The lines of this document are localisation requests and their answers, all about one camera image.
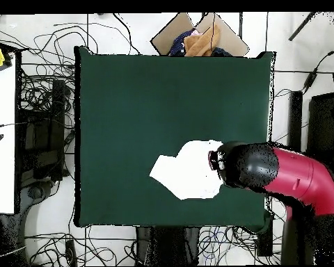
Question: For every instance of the white printed T-shirt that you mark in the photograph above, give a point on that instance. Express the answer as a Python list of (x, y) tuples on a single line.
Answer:
[(186, 172)]

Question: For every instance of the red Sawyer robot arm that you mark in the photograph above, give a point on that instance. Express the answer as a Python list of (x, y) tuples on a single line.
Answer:
[(295, 175)]

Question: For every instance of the dark green table cloth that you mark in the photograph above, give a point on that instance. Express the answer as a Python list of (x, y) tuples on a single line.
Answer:
[(156, 97)]

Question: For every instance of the black upright stand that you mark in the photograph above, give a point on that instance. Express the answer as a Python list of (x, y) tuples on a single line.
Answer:
[(295, 119)]

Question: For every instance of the tan folded garment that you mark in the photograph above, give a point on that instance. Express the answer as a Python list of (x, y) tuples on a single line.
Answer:
[(203, 43)]

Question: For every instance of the dark blue garment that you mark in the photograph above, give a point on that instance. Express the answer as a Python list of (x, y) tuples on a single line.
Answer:
[(178, 44)]

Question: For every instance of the open cardboard box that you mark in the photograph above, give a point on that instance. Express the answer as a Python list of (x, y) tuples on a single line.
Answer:
[(231, 39)]

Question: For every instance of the black power adapter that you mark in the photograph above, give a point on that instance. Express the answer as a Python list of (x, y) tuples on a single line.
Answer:
[(309, 80)]

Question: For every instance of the black thin rod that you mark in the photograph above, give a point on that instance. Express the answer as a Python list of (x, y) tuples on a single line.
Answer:
[(302, 26)]

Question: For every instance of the black power strip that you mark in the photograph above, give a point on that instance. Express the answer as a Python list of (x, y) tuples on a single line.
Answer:
[(71, 251)]

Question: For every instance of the black computer tower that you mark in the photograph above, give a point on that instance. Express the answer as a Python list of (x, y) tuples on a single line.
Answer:
[(41, 133)]

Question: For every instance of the grey swivel chair base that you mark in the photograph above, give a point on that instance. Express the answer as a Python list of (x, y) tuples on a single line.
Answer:
[(34, 192)]

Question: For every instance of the white desk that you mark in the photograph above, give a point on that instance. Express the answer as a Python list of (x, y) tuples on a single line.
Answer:
[(1, 139)]

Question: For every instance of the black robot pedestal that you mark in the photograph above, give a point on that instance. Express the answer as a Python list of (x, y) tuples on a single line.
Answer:
[(167, 244)]

